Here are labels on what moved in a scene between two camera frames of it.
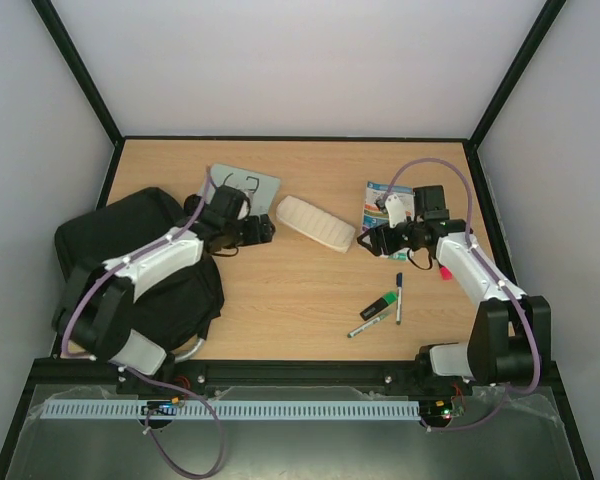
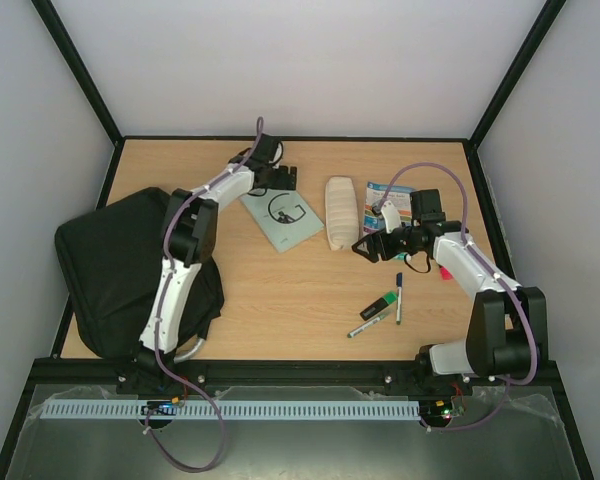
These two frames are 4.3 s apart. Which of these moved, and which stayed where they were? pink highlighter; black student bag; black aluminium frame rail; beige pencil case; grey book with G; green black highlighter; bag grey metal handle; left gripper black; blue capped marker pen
Moved: grey book with G; beige pencil case; left gripper black
Stayed: blue capped marker pen; black student bag; green black highlighter; bag grey metal handle; black aluminium frame rail; pink highlighter
